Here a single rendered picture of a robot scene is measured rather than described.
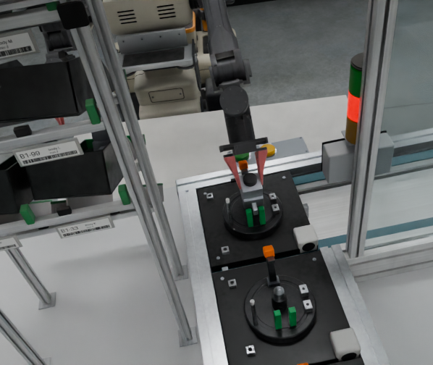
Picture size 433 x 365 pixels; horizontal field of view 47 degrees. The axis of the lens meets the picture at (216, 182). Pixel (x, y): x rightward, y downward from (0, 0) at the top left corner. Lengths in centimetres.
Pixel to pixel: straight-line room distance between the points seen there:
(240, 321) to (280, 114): 80
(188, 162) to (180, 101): 39
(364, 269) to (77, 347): 66
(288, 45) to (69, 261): 263
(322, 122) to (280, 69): 182
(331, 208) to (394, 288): 23
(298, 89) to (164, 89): 154
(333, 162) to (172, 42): 89
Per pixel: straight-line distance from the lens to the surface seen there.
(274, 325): 99
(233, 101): 99
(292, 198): 121
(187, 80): 178
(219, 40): 108
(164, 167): 150
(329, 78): 329
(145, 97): 183
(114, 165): 85
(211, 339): 103
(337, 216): 125
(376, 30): 75
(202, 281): 111
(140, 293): 123
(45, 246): 142
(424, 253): 120
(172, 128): 163
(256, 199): 109
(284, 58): 350
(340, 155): 92
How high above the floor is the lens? 187
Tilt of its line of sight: 45 degrees down
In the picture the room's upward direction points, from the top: 10 degrees counter-clockwise
